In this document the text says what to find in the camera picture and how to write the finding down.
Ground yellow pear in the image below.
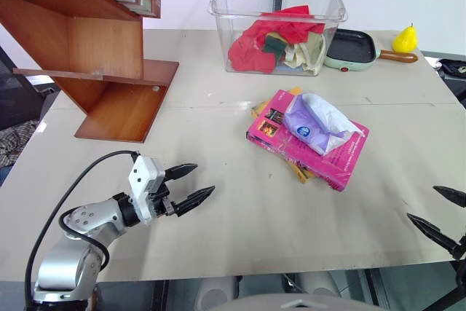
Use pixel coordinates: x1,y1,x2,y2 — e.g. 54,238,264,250
392,23,419,54

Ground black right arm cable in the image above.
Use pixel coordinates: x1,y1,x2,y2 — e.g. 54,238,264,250
454,259,466,292

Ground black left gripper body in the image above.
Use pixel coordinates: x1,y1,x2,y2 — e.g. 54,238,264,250
147,181,176,219

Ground green and yellow sponge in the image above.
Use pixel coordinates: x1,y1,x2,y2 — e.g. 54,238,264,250
262,32,289,62

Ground green pan with black inside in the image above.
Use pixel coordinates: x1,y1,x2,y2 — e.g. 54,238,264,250
323,28,419,73

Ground brown wooden bookshelf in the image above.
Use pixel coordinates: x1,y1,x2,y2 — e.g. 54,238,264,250
0,0,181,143

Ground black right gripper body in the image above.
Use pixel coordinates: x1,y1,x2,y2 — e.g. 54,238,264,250
451,232,466,261

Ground cream cloth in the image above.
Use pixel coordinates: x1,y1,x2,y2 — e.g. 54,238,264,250
282,31,327,74

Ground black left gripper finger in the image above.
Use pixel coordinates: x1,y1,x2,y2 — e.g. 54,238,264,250
163,162,200,182
173,185,217,219

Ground purple tissue pack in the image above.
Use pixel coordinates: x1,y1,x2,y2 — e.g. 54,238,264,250
283,92,360,157

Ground grey robot torso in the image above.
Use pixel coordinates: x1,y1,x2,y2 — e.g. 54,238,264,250
207,294,387,311

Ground grey rounded shape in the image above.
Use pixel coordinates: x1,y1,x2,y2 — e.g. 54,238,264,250
296,270,343,299
195,276,238,311

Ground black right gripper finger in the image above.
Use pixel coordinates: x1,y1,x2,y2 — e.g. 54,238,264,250
433,185,466,208
406,212,459,254

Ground black bag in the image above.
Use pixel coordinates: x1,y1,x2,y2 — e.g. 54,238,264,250
434,57,466,109

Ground orange yellow book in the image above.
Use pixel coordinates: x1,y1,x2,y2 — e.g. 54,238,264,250
250,86,315,185

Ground pink book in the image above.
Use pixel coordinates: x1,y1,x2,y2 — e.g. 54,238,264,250
245,88,371,193

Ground red and green cloths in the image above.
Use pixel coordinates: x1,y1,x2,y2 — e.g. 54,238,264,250
228,5,326,74

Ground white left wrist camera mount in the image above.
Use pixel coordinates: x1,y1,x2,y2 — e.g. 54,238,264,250
127,155,167,227

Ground plaid cloth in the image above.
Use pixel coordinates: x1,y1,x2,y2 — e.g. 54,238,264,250
0,119,39,167

